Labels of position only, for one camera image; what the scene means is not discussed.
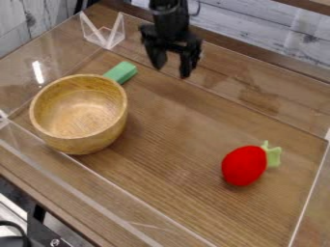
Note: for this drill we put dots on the red plush strawberry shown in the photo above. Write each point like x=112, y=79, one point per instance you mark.
x=246, y=163

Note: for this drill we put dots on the wooden bowl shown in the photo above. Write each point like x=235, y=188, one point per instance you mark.
x=79, y=113

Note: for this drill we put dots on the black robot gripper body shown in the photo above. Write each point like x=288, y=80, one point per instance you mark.
x=171, y=25

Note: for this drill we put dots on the green rectangular block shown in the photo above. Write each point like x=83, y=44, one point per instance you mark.
x=121, y=72

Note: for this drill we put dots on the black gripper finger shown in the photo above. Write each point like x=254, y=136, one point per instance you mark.
x=155, y=49
x=188, y=62

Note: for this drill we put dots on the black metal table bracket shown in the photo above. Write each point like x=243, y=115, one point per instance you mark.
x=41, y=236

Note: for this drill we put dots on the clear acrylic corner bracket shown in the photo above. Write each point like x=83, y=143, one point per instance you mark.
x=104, y=37

